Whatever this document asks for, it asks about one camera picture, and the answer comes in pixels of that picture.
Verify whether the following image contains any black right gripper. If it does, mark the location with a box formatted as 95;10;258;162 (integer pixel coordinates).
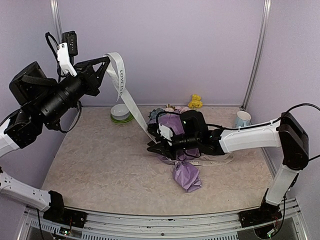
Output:
146;133;200;161

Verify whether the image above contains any cream printed ribbon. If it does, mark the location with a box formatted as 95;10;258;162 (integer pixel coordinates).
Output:
104;52;234;167

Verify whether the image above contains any blue hydrangea fake flower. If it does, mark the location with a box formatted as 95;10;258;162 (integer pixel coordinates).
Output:
148;107;164;121

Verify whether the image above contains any purple wrapping paper sheet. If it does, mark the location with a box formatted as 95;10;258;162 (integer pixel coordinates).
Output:
147;111;202;193

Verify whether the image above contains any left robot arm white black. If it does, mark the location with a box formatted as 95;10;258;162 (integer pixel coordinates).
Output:
0;56;111;223

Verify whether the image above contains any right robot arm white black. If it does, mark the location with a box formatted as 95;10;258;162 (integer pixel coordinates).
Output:
147;110;309;222

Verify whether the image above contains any green plate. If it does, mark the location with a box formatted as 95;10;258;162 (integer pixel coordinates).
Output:
110;114;134;124

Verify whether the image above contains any white ceramic bowl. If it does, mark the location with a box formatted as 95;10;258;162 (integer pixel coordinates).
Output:
110;103;131;121

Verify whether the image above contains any white blue paper cup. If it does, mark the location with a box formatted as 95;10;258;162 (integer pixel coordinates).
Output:
235;110;252;128

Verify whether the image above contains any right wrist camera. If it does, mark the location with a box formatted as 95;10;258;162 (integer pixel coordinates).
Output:
157;123;175;142

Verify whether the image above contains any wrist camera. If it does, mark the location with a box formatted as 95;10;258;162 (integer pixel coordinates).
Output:
57;31;78;77
157;123;175;142

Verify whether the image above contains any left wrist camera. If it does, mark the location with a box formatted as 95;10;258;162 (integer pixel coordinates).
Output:
57;31;78;77

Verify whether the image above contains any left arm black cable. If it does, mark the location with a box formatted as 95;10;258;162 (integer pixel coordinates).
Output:
44;31;62;76

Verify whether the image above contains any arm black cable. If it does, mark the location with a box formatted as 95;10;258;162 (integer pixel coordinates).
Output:
44;31;62;76
274;103;320;163

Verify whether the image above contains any left aluminium frame post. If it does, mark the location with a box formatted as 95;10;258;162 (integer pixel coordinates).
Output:
49;0;63;43

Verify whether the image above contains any aluminium frame post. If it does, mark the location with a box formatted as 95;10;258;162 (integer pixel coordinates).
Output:
49;0;63;43
241;0;272;111

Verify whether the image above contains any front aluminium rail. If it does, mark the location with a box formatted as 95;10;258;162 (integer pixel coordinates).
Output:
17;197;310;240

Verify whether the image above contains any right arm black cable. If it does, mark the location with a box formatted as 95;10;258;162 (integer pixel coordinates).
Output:
274;103;320;163

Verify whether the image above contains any right aluminium frame post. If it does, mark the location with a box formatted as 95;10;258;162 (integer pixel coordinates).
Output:
241;0;272;111

